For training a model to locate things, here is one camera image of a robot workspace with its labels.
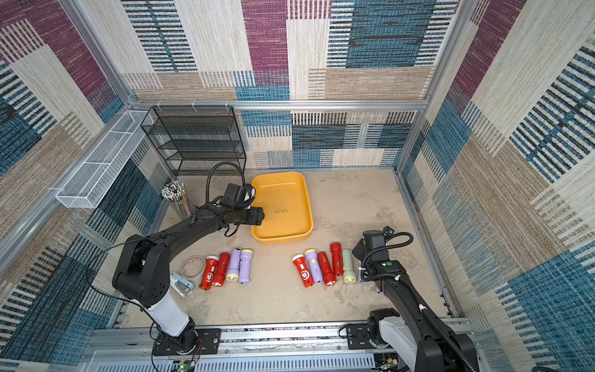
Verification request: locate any white wire wall basket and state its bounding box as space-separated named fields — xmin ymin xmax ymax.
xmin=56 ymin=110 xmax=147 ymax=209

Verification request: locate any purple flashlight yellow rim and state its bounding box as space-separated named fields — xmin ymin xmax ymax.
xmin=226 ymin=247 xmax=242 ymax=282

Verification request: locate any dark red flashlight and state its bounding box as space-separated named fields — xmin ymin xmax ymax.
xmin=330 ymin=243 xmax=343 ymax=276

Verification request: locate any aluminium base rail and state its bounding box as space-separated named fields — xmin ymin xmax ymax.
xmin=76 ymin=318 xmax=480 ymax=372

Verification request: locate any purple flashlight right group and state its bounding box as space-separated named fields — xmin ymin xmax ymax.
xmin=305 ymin=249 xmax=323 ymax=283

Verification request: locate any clear tape roll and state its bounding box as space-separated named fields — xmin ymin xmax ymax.
xmin=181 ymin=255 xmax=206 ymax=281

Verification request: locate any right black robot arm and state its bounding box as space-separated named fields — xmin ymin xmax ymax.
xmin=352 ymin=226 xmax=480 ymax=371

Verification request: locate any red flashlight group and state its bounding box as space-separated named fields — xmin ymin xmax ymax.
xmin=317 ymin=251 xmax=336 ymax=286
xmin=212 ymin=252 xmax=231 ymax=287

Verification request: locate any red flashlight white head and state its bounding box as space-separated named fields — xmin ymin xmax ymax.
xmin=199 ymin=255 xmax=219 ymax=291

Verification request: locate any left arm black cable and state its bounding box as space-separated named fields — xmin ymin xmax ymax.
xmin=205 ymin=161 xmax=247 ymax=206

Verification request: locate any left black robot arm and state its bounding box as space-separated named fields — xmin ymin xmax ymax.
xmin=112 ymin=203 xmax=265 ymax=337

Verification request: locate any pale green flashlight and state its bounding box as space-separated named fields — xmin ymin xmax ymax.
xmin=342 ymin=250 xmax=357 ymax=285

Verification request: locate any yellow plastic storage tray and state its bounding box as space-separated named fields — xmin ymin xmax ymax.
xmin=252 ymin=171 xmax=314 ymax=245

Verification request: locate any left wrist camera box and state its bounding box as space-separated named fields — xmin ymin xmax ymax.
xmin=219 ymin=184 xmax=255 ymax=209

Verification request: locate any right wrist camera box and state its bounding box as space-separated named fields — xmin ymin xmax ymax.
xmin=382 ymin=226 xmax=394 ymax=237

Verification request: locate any red flashlight white logo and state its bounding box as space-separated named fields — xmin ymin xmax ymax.
xmin=292 ymin=254 xmax=315 ymax=288

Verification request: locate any purple flashlight yellow head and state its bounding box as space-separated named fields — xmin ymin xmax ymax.
xmin=240 ymin=249 xmax=253 ymax=285

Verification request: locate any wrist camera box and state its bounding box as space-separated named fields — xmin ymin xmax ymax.
xmin=382 ymin=226 xmax=394 ymax=237
xmin=219 ymin=184 xmax=255 ymax=209

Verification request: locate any black mesh shelf rack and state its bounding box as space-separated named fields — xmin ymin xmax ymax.
xmin=141 ymin=105 xmax=246 ymax=176

